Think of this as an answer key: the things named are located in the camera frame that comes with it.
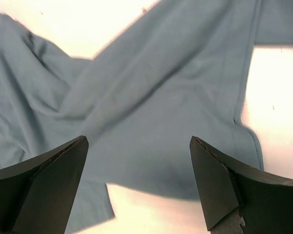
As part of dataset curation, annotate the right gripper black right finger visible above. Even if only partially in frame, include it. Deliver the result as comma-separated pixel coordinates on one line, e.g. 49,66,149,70
190,136,293,234

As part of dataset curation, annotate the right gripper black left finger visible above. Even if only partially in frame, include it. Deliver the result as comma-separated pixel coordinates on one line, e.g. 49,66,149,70
0,136,88,234

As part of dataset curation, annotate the blue-grey t-shirt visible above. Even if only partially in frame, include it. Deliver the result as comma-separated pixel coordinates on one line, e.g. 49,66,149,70
0,0,293,234

